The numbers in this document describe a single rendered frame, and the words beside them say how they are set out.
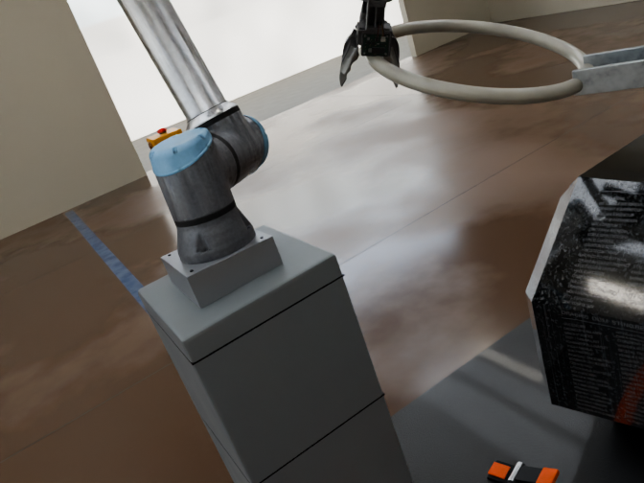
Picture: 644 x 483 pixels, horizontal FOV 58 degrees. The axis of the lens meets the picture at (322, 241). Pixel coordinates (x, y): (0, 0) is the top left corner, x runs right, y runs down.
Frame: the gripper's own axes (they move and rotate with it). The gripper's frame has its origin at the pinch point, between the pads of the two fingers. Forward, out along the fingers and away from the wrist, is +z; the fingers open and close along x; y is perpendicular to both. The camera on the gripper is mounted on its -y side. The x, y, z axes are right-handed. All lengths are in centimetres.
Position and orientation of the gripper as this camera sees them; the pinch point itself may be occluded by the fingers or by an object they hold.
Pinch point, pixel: (368, 83)
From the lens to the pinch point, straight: 137.2
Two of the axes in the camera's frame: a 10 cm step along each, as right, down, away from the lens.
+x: 10.0, 0.3, 0.0
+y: -0.1, 5.8, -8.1
